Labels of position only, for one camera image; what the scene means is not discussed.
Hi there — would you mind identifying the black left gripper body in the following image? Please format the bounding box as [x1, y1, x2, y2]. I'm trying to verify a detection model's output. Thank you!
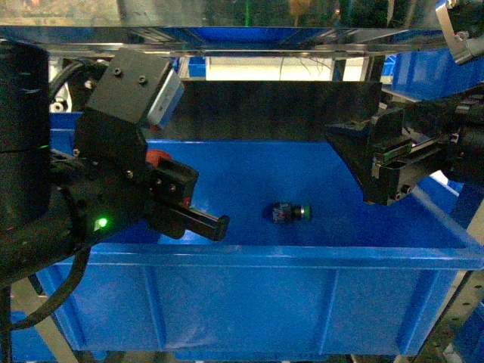
[74, 48, 199, 239]

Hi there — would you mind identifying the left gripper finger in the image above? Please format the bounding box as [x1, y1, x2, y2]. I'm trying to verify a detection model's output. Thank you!
[182, 208, 230, 241]

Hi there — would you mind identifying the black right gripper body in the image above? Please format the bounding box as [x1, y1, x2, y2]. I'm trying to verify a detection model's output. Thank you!
[324, 107, 458, 205]

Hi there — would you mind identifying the red mushroom push button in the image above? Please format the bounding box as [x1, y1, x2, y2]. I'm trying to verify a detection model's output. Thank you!
[145, 149, 172, 168]

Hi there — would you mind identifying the green mushroom push button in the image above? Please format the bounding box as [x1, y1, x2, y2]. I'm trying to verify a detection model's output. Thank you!
[262, 202, 312, 224]

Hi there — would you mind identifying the steel upper shelf beam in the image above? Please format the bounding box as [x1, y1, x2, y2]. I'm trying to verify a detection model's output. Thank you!
[1, 26, 447, 59]

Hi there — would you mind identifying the large blue target bin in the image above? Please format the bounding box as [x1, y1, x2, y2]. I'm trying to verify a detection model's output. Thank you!
[56, 140, 483, 361]

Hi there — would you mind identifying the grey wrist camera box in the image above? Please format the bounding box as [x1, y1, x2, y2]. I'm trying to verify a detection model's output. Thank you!
[147, 69, 185, 129]

